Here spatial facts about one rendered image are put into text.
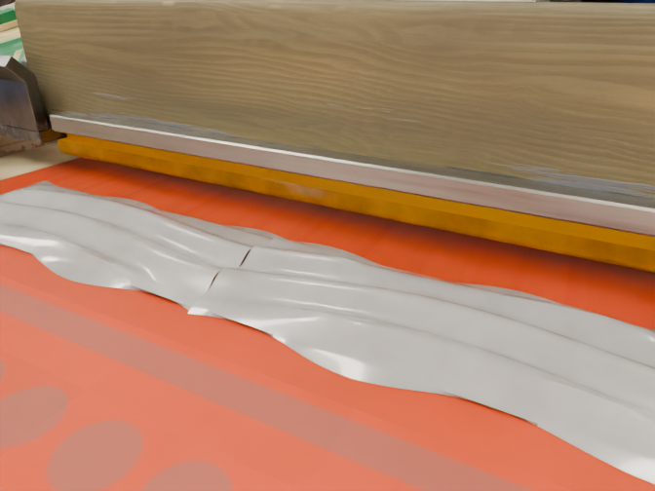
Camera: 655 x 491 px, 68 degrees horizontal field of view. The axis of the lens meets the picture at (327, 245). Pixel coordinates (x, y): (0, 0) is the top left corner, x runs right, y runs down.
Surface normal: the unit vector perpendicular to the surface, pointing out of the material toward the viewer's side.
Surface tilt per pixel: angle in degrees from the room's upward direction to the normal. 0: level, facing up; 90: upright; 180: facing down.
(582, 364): 5
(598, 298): 32
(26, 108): 58
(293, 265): 8
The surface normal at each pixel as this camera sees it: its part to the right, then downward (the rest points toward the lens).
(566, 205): -0.45, 0.37
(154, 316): 0.01, -0.89
